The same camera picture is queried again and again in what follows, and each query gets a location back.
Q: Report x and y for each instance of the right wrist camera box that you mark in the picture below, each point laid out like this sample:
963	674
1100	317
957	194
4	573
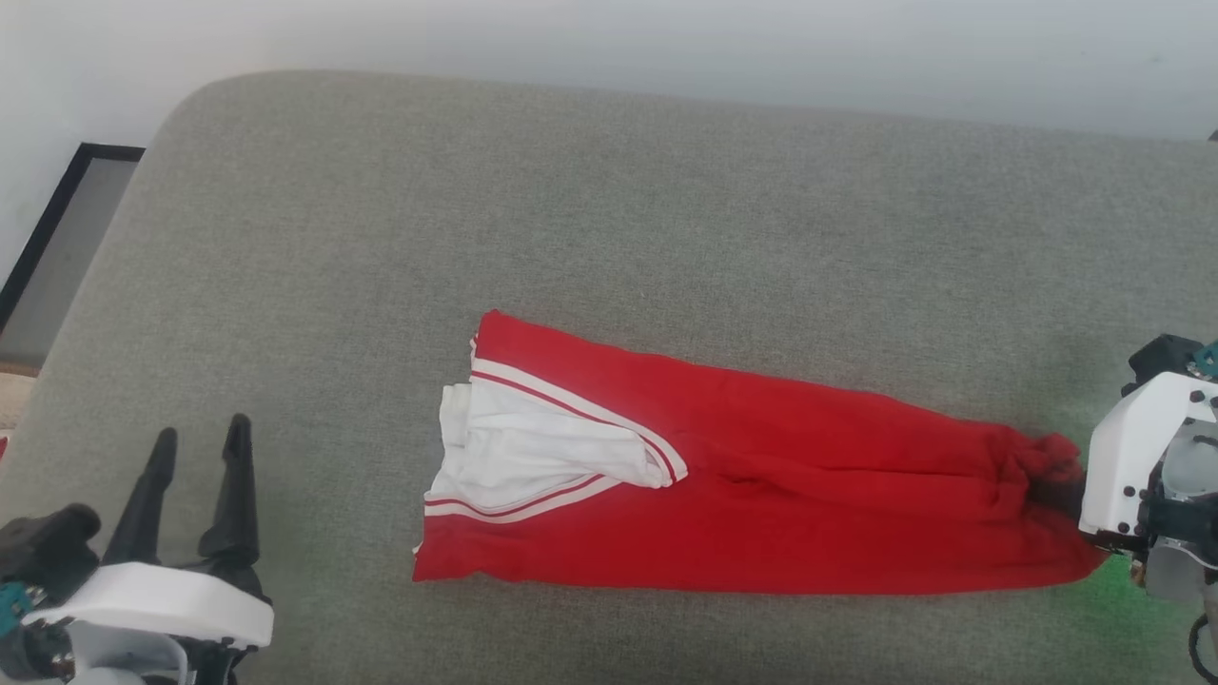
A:
1163	357

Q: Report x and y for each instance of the red garment with white stripes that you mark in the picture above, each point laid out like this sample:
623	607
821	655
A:
809	476

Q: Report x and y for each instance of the black framed panel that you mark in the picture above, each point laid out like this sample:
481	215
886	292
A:
52	224

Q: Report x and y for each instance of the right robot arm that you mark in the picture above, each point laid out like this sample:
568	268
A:
1189	466

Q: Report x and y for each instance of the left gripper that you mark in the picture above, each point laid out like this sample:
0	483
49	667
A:
162	599

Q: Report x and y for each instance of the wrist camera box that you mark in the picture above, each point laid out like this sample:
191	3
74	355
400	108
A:
48	547
1163	357

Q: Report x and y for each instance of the grey fabric sofa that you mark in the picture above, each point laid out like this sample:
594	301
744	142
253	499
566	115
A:
609	219

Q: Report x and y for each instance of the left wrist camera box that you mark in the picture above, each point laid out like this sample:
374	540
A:
48	547

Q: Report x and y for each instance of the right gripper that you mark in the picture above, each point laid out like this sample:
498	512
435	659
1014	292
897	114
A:
1128	457

